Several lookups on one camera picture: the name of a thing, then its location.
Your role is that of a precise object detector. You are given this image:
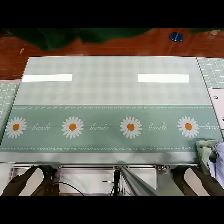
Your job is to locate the silver frame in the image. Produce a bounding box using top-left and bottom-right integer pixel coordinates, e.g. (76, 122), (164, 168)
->
(0, 161), (224, 197)

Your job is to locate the lavender garment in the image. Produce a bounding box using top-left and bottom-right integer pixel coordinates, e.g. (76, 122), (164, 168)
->
(207, 142), (224, 190)

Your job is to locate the blue round disc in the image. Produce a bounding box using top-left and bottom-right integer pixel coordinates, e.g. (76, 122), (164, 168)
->
(168, 31), (184, 43)

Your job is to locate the pale green garment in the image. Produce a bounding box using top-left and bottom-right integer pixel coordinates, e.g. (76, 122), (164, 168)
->
(194, 138), (220, 175)

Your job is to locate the black cable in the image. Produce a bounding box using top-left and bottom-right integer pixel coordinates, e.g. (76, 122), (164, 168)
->
(53, 180), (85, 197)

